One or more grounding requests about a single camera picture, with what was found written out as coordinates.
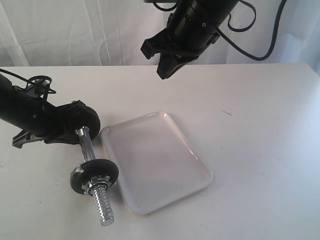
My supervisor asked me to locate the black weight plate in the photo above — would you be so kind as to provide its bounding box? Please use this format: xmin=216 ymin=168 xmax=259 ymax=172
xmin=85 ymin=109 xmax=101 ymax=140
xmin=74 ymin=103 xmax=99 ymax=126
xmin=70 ymin=158 xmax=119 ymax=195

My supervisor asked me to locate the chrome spinlock collar nut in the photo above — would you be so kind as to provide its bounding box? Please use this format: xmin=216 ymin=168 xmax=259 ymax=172
xmin=81 ymin=176 xmax=111 ymax=197

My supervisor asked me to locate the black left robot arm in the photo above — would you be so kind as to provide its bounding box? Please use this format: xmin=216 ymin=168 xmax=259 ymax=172
xmin=0 ymin=75 xmax=88 ymax=149

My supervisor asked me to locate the black right thick cable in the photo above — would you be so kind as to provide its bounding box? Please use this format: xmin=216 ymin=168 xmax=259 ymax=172
xmin=268 ymin=0 xmax=288 ymax=58

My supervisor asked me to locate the white backdrop curtain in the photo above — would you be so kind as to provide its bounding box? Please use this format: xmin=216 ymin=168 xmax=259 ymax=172
xmin=0 ymin=0 xmax=320 ymax=73

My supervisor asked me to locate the white rectangular plastic tray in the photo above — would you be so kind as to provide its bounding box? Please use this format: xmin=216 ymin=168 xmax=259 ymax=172
xmin=100 ymin=111 xmax=214 ymax=215

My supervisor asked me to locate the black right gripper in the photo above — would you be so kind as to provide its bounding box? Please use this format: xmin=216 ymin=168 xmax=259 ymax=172
xmin=140 ymin=0 xmax=235 ymax=80

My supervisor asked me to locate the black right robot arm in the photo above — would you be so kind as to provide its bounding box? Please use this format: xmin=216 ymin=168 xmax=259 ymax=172
xmin=140 ymin=0 xmax=238 ymax=80

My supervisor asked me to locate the black right thin cable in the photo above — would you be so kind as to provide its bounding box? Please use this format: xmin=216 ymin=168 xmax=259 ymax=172
xmin=152 ymin=0 xmax=276 ymax=61

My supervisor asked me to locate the chrome threaded dumbbell bar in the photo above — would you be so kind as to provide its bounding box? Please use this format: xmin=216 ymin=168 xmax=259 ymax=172
xmin=76 ymin=126 xmax=114 ymax=227

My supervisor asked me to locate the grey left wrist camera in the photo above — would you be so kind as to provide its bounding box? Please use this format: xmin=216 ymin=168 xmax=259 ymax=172
xmin=25 ymin=79 xmax=50 ymax=98

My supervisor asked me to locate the black left camera cable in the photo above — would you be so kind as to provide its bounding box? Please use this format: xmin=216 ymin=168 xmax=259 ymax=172
xmin=0 ymin=68 xmax=57 ymax=101

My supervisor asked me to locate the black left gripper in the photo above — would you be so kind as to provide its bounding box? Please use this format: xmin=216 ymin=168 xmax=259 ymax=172
xmin=9 ymin=99 xmax=88 ymax=150

